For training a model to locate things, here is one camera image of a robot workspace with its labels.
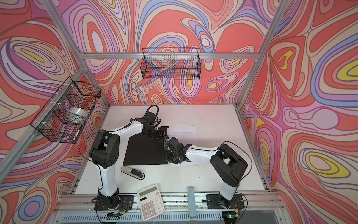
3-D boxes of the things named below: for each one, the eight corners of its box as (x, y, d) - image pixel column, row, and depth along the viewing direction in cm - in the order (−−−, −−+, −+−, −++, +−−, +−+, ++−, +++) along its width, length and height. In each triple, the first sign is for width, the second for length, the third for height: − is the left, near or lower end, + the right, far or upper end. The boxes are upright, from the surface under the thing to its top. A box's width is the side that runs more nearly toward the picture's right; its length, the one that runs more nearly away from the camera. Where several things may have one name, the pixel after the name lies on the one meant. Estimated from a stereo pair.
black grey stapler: (122, 173, 85) (119, 170, 81) (125, 168, 88) (122, 164, 83) (142, 181, 83) (140, 178, 78) (145, 175, 85) (143, 172, 81)
